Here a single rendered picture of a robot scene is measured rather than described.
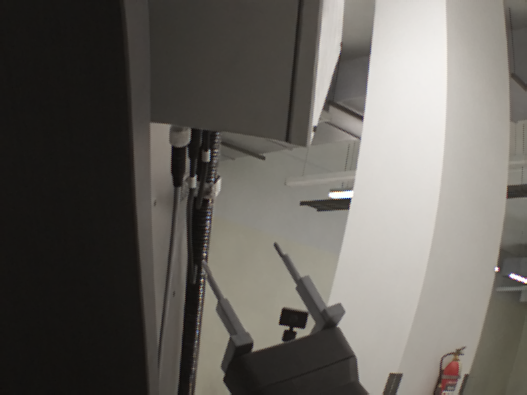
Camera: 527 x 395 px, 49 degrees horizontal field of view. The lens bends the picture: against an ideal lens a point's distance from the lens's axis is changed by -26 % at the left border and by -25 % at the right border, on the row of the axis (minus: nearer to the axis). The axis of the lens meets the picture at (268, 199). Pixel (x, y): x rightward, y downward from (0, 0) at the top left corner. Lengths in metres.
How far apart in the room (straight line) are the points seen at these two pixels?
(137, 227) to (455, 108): 3.14
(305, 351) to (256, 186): 10.39
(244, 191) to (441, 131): 7.53
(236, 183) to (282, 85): 10.19
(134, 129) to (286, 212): 10.72
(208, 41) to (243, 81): 0.04
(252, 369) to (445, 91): 3.10
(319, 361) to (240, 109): 0.16
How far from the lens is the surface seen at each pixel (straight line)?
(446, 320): 3.37
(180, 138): 0.48
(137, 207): 0.37
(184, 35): 0.43
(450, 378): 3.35
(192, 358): 0.74
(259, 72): 0.43
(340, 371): 0.41
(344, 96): 6.28
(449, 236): 3.32
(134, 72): 0.32
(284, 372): 0.40
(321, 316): 0.41
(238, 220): 10.61
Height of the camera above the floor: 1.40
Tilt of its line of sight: 11 degrees up
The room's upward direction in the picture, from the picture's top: 12 degrees clockwise
